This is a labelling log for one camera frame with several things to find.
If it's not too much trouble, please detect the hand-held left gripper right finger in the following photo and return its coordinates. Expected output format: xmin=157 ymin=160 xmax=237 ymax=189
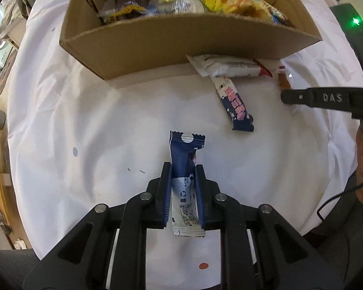
xmin=195 ymin=165 xmax=343 ymax=290

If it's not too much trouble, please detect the chocolate cookie snack packet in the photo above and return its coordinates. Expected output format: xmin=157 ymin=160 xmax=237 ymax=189
xmin=96 ymin=0 xmax=153 ymax=25

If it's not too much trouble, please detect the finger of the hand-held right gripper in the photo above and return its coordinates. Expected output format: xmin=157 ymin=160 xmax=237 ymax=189
xmin=281 ymin=87 xmax=316 ymax=109

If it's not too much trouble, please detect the navy white snack bar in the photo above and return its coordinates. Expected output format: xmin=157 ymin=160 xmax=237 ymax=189
xmin=169 ymin=131 xmax=206 ymax=239
xmin=211 ymin=75 xmax=255 ymax=132

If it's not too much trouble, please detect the white snack packet red end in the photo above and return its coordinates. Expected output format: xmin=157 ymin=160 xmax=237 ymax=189
xmin=185 ymin=54 xmax=273 ymax=78

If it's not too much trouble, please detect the small brown snack packet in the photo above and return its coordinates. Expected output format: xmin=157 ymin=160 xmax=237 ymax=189
xmin=276 ymin=65 xmax=298 ymax=112

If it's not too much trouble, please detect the wooden chair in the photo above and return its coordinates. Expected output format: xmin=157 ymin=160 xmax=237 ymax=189
xmin=0 ymin=127 xmax=22 ymax=248

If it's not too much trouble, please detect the patterned floor rug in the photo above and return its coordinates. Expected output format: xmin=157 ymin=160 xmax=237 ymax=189
xmin=0 ymin=50 xmax=19 ymax=100

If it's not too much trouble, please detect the black cable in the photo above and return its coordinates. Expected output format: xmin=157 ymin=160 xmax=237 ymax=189
xmin=316 ymin=165 xmax=363 ymax=222

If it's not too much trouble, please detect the brown cardboard box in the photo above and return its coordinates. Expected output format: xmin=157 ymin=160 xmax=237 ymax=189
xmin=60 ymin=0 xmax=323 ymax=80

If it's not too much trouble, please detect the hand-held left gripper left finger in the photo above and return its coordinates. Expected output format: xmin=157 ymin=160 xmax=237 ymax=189
xmin=23 ymin=162 xmax=173 ymax=290

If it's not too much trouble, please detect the clothing pile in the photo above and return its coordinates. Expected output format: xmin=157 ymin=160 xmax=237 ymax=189
xmin=1 ymin=0 xmax=46 ymax=37

